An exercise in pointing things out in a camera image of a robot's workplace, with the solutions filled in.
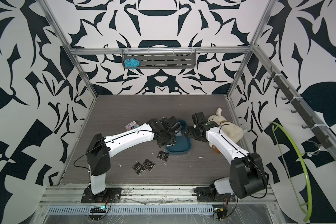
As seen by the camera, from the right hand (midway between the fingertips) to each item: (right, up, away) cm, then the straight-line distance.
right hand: (190, 132), depth 88 cm
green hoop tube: (+36, -22, -38) cm, 57 cm away
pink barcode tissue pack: (-39, +3, +9) cm, 40 cm away
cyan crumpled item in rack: (-37, +44, +4) cm, 57 cm away
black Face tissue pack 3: (-30, -20, -7) cm, 37 cm away
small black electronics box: (-50, -37, -15) cm, 64 cm away
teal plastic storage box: (-4, -8, +1) cm, 9 cm away
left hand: (-12, -3, -5) cm, 13 cm away
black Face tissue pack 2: (-25, -19, -5) cm, 32 cm away
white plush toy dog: (+28, 0, -1) cm, 28 cm away
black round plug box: (+13, -38, -17) cm, 43 cm away
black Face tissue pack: (-17, -14, -1) cm, 22 cm away
